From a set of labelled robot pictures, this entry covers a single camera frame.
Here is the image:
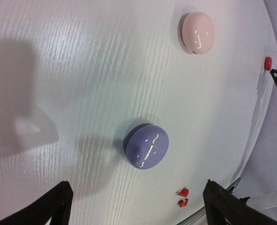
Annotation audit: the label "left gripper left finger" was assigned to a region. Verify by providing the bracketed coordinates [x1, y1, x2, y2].
[0, 181, 73, 225]

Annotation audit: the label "red earbud front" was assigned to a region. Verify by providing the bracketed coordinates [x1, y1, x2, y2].
[178, 198, 189, 208]

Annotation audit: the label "red charging case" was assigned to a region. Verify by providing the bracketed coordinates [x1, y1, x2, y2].
[264, 57, 273, 71]

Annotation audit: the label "small red earbud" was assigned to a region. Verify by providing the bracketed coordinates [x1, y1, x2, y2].
[176, 187, 189, 198]

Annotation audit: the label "aluminium front rail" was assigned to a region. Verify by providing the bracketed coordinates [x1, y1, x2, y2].
[176, 178, 277, 225]

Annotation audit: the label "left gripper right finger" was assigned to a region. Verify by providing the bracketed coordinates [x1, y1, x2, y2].
[203, 179, 277, 225]

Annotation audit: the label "purple charging case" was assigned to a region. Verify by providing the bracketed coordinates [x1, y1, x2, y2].
[123, 123, 169, 170]

